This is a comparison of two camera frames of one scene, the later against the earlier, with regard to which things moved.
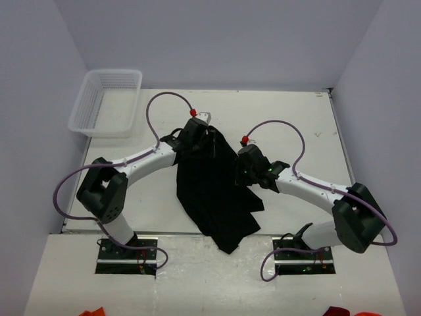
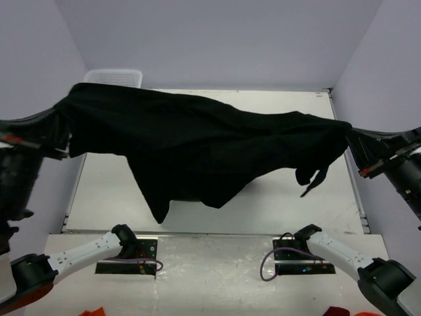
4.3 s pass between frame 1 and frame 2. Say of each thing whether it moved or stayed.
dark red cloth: stayed
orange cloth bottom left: stayed
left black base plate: stayed
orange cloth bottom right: stayed
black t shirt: moved
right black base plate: stayed
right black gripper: moved
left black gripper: moved
